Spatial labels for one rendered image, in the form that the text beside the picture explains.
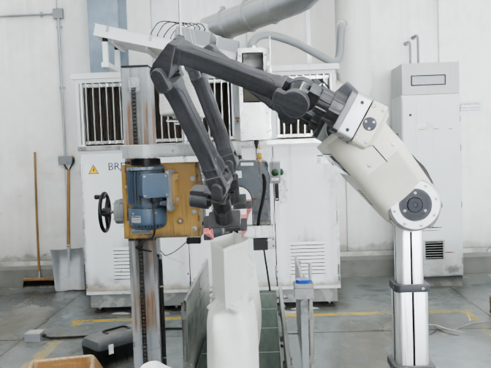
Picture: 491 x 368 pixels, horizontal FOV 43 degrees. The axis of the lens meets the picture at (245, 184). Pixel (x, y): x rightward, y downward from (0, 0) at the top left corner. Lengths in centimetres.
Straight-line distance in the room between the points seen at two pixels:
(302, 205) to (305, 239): 29
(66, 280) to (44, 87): 206
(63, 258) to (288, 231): 257
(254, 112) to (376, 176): 308
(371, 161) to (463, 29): 531
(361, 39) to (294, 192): 151
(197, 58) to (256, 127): 314
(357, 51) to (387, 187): 395
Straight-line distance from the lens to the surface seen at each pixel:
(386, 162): 181
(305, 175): 533
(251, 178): 259
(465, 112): 695
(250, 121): 482
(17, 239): 720
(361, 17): 581
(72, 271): 676
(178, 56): 171
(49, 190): 702
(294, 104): 164
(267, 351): 320
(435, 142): 623
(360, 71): 572
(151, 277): 275
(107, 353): 425
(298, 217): 535
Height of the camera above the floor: 138
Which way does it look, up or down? 3 degrees down
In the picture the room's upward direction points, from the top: 2 degrees counter-clockwise
